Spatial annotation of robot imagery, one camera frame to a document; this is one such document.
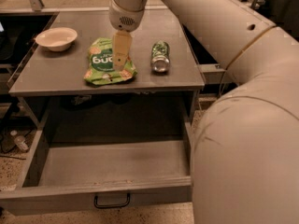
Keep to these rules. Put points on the white bowl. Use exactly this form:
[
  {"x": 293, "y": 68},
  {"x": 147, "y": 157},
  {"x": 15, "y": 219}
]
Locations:
[{"x": 57, "y": 39}]

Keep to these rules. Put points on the grey cabinet counter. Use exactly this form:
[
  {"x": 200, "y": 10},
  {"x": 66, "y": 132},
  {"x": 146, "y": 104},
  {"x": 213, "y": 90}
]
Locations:
[{"x": 92, "y": 102}]

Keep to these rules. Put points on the plastic bottle on floor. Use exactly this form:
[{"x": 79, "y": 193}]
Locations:
[{"x": 19, "y": 141}]

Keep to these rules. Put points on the grey wall bracket box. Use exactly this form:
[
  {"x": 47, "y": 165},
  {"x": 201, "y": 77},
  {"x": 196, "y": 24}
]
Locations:
[{"x": 214, "y": 74}]

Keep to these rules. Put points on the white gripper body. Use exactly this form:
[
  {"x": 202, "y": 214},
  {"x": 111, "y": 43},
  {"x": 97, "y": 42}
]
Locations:
[{"x": 124, "y": 20}]

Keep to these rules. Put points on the green soda can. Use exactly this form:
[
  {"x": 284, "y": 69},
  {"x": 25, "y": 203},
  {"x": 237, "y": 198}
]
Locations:
[{"x": 160, "y": 60}]

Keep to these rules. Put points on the green rice chip bag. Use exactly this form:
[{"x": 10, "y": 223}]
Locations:
[{"x": 100, "y": 71}]

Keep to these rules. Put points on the grey open drawer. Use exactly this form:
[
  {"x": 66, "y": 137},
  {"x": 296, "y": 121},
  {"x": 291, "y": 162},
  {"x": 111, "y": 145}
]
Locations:
[{"x": 66, "y": 177}]

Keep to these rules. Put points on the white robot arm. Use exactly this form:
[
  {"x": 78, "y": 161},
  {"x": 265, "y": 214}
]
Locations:
[{"x": 245, "y": 157}]

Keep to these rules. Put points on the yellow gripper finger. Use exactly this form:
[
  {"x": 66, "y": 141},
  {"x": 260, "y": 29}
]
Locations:
[{"x": 121, "y": 44}]

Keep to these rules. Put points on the black drawer handle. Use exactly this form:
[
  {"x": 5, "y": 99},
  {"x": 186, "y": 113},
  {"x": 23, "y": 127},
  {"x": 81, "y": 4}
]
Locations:
[{"x": 110, "y": 201}]

